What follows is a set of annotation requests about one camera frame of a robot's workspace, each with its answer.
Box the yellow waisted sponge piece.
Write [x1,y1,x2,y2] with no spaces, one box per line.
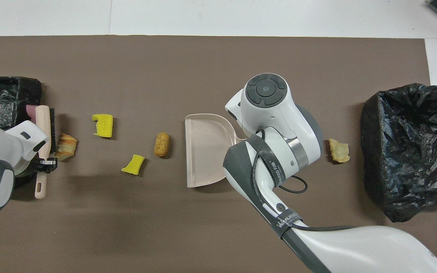
[121,154,146,176]

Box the black trash bag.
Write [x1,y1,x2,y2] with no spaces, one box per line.
[0,76,42,190]
[360,83,437,223]

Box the yellow notched sponge block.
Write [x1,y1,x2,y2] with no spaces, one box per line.
[92,113,114,138]

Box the striped orange bread piece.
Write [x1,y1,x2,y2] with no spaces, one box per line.
[55,133,78,162]

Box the pale snack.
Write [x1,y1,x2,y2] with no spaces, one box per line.
[329,138,351,163]

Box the beige plastic dustpan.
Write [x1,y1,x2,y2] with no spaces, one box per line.
[184,113,247,188]

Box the brown bread roll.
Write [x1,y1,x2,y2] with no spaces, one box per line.
[154,132,170,157]

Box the beige hand brush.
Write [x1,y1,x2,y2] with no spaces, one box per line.
[34,105,57,200]

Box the brown table mat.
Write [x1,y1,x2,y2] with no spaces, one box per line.
[0,35,437,273]

